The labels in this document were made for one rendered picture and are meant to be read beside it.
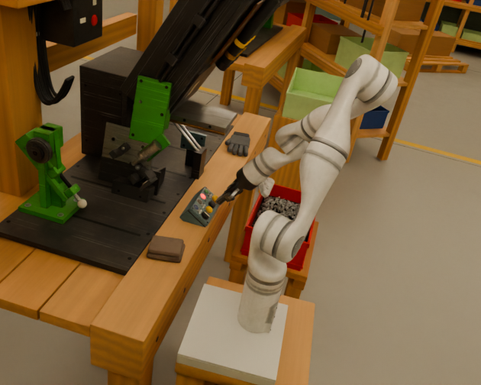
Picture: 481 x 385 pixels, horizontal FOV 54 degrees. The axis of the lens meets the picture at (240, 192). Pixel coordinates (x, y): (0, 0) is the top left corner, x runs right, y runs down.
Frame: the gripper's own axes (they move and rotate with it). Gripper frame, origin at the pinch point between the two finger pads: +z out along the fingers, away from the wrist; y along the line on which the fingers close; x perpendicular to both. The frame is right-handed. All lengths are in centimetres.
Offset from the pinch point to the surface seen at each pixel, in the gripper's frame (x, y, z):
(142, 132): -32.7, -7.1, 8.1
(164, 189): -14.0, -8.4, 19.5
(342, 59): 31, -288, 6
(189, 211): -4.6, 6.2, 7.8
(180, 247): -1.2, 22.3, 6.7
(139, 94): -41.8, -10.3, 0.4
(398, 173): 135, -262, 28
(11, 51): -72, 13, 5
